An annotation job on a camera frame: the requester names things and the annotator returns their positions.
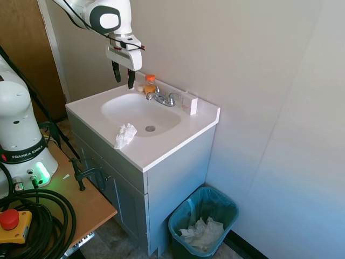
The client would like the grey vanity cabinet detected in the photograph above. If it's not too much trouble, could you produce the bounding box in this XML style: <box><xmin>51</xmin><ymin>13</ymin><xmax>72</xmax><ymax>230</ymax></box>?
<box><xmin>66</xmin><ymin>110</ymin><xmax>217</xmax><ymax>257</ymax></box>

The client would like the crumpled paper waste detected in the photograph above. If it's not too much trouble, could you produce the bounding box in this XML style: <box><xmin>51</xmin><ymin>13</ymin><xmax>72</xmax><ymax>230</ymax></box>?
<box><xmin>178</xmin><ymin>216</ymin><xmax>225</xmax><ymax>250</ymax></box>

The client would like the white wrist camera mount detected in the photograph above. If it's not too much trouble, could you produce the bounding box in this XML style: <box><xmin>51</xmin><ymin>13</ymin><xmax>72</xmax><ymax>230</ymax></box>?
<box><xmin>108</xmin><ymin>33</ymin><xmax>147</xmax><ymax>52</ymax></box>

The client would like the black table clamp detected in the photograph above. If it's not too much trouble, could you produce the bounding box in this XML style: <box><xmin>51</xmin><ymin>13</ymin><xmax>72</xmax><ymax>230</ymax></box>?
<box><xmin>69</xmin><ymin>157</ymin><xmax>112</xmax><ymax>192</ymax></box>

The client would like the desk height control panel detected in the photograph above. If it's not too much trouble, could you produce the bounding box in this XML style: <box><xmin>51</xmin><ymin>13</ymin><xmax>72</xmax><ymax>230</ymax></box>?
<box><xmin>72</xmin><ymin>231</ymin><xmax>96</xmax><ymax>248</ymax></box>

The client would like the black tripod stand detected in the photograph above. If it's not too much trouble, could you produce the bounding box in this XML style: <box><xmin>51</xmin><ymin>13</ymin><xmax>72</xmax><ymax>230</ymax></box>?
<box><xmin>0</xmin><ymin>44</ymin><xmax>82</xmax><ymax>162</ymax></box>

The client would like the white cardboard box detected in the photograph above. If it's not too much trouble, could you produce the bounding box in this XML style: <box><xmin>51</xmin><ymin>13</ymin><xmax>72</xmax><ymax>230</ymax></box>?
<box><xmin>181</xmin><ymin>91</ymin><xmax>199</xmax><ymax>117</ymax></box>

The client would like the brown wooden door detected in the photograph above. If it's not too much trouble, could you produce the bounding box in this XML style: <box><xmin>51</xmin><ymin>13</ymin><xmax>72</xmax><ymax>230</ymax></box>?
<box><xmin>0</xmin><ymin>0</ymin><xmax>67</xmax><ymax>124</ymax></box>

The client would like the chrome faucet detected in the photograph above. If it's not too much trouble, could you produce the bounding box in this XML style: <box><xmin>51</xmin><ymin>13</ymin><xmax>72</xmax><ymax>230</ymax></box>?
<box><xmin>146</xmin><ymin>86</ymin><xmax>181</xmax><ymax>108</ymax></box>

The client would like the thick black cable coil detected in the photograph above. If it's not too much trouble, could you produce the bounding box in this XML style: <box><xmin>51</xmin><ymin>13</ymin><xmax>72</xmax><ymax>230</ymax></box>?
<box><xmin>0</xmin><ymin>161</ymin><xmax>78</xmax><ymax>259</ymax></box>

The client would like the green trash bin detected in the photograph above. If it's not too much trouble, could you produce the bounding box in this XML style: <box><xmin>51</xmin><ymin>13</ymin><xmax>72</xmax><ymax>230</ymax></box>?
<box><xmin>168</xmin><ymin>186</ymin><xmax>240</xmax><ymax>257</ymax></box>

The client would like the yellow emergency stop button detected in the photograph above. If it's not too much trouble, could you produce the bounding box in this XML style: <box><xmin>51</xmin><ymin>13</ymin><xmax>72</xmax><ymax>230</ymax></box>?
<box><xmin>0</xmin><ymin>210</ymin><xmax>33</xmax><ymax>244</ymax></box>

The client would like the orange capped bottle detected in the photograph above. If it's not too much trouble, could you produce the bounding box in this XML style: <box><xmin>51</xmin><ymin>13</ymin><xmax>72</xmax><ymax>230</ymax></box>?
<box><xmin>143</xmin><ymin>74</ymin><xmax>157</xmax><ymax>95</ymax></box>

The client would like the white sink countertop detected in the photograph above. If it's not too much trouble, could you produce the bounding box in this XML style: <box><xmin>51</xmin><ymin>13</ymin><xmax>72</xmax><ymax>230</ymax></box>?
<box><xmin>65</xmin><ymin>78</ymin><xmax>222</xmax><ymax>173</ymax></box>

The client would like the white tissue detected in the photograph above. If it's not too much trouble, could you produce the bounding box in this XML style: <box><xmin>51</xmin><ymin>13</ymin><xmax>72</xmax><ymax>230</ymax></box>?
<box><xmin>113</xmin><ymin>122</ymin><xmax>138</xmax><ymax>150</ymax></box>

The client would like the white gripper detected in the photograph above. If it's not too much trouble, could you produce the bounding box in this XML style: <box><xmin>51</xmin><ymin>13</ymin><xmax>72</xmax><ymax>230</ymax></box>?
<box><xmin>105</xmin><ymin>46</ymin><xmax>143</xmax><ymax>90</ymax></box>

